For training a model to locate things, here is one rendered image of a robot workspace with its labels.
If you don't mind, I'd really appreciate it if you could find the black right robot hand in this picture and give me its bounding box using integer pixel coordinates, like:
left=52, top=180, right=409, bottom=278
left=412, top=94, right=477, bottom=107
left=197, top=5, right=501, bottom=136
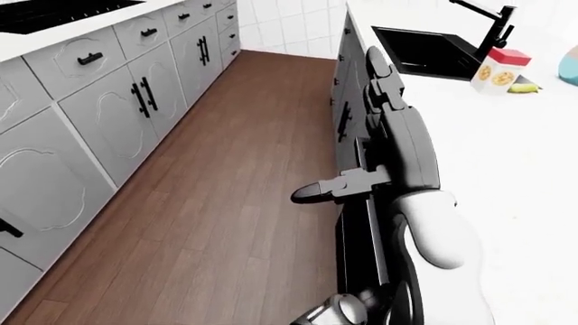
left=290, top=44, right=443, bottom=206

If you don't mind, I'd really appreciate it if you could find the gray island cabinet unit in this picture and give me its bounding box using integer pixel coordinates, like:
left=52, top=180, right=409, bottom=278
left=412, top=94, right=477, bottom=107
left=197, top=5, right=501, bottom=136
left=329, top=5, right=385, bottom=163

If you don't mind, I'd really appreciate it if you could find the black sink basin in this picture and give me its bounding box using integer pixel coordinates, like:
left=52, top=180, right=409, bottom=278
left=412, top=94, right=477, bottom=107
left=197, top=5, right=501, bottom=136
left=370, top=25, right=482, bottom=82

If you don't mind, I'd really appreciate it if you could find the cookie box with red lid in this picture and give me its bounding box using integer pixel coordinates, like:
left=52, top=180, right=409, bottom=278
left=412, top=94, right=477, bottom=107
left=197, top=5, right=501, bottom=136
left=469, top=46, right=533, bottom=98

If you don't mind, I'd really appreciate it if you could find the yellow green fruit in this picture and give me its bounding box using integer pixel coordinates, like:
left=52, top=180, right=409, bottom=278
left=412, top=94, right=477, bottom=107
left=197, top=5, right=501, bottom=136
left=506, top=82, right=542, bottom=95

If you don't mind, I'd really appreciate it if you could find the black kitchen faucet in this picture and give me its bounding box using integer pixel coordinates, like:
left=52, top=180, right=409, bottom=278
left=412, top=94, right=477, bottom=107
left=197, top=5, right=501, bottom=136
left=449, top=0, right=517, bottom=61

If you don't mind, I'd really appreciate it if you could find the teal round object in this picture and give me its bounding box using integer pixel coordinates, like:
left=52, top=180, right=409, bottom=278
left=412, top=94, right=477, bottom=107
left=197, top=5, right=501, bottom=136
left=557, top=46, right=578, bottom=87

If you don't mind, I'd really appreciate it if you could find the gray kitchen cabinet run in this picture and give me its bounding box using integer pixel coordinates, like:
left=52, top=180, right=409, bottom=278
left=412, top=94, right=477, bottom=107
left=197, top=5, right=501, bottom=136
left=0, top=0, right=241, bottom=308

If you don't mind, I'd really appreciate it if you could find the black cooktop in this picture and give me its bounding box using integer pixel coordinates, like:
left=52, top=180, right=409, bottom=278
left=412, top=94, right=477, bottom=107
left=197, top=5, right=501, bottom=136
left=0, top=0, right=146, bottom=35

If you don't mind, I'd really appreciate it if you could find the long black island handle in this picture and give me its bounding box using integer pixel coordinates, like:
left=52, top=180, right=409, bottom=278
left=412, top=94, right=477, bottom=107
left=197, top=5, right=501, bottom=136
left=339, top=100, right=354, bottom=142

